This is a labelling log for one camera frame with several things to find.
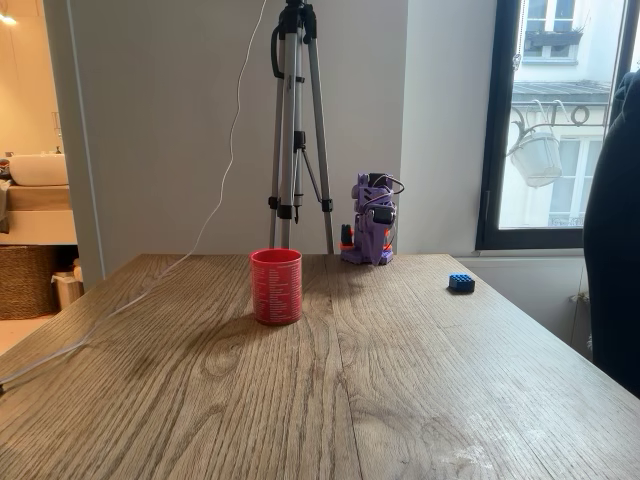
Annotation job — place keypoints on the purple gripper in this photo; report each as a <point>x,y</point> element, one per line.
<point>376,239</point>

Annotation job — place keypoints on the blue toy brick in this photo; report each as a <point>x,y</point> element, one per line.
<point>460,283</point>

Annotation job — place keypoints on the purple robot arm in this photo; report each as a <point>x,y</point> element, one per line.
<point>362,192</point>

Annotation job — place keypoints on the red cup with white print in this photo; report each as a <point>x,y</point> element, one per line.
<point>276,295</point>

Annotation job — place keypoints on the black and orange table clamp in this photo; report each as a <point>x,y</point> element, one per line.
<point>346,237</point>
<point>388,247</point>

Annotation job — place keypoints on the white street lamp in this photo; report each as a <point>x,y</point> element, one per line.
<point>537,160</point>

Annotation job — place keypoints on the person in dark clothes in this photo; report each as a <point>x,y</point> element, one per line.
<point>615,225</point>

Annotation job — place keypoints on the window flower box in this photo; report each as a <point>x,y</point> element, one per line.
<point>552,39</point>

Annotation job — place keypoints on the small white bin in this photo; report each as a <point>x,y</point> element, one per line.
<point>67,292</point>

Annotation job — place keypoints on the wooden vanity counter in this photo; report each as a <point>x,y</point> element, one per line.
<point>40,200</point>

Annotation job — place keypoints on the white wash basin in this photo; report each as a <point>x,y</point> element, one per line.
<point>37,170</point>

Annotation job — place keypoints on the woven wicker basket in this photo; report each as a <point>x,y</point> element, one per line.
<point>25,280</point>

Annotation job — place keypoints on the silver camera tripod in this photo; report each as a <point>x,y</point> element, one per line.
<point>286,125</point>

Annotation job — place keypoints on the black window frame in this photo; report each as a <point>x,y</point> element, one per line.
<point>492,125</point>

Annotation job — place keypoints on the ornate iron lamp bracket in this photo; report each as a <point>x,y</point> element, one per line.
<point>580,116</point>

